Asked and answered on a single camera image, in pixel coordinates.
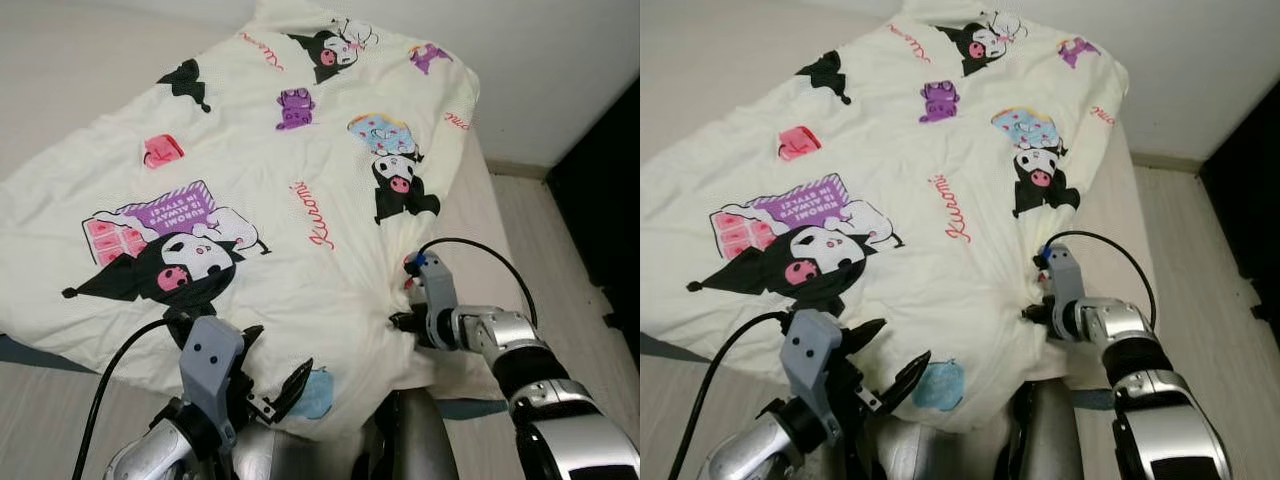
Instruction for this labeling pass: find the black wardrobe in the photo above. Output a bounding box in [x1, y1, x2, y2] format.
[545, 75, 641, 341]
[1200, 80, 1280, 321]

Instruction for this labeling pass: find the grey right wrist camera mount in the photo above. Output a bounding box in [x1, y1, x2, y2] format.
[405, 252, 461, 346]
[1040, 245, 1089, 336]

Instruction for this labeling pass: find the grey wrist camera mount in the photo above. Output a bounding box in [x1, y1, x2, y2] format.
[405, 252, 461, 346]
[782, 310, 851, 421]
[180, 315, 251, 426]
[1040, 245, 1089, 336]

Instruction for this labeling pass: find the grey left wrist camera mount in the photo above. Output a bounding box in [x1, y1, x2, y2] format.
[782, 310, 851, 421]
[180, 315, 251, 426]

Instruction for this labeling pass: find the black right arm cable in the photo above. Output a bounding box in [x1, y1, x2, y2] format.
[415, 238, 541, 331]
[1050, 230, 1158, 331]

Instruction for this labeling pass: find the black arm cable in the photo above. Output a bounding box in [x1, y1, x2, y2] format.
[415, 238, 541, 331]
[668, 312, 801, 480]
[72, 318, 196, 480]
[1050, 230, 1158, 331]

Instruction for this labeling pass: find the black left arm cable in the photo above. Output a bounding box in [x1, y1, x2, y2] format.
[668, 312, 801, 480]
[72, 318, 196, 480]

